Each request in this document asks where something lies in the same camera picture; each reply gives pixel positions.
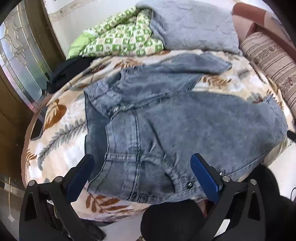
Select person's leg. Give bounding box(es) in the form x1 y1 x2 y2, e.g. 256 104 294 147
141 200 206 241
257 166 296 241

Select striped beige pillow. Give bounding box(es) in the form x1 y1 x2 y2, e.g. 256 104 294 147
239 32 296 112

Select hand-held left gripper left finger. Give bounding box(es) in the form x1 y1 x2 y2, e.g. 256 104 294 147
20 154 104 241

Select wooden door with glass panel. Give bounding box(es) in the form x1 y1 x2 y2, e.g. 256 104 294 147
0 0 67 186

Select leaf print blanket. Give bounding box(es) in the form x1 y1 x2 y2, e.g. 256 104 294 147
21 50 292 223

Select brown and pink headboard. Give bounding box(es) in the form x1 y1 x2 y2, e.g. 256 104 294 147
232 2 296 58

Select person's right leg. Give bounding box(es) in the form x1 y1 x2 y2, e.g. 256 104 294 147
257 166 296 241

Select black cloth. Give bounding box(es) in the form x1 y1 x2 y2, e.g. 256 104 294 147
47 57 95 94

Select grey quilted blanket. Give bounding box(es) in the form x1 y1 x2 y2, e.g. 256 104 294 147
135 0 243 56

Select grey-blue denim pants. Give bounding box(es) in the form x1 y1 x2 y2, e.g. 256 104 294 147
84 51 288 204

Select person's left leg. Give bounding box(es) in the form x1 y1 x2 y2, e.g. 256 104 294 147
141 200 206 241

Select green checked quilt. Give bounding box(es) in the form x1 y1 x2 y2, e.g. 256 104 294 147
67 6 170 58

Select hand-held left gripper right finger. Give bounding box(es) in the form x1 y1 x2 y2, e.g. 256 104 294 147
190 153 279 241

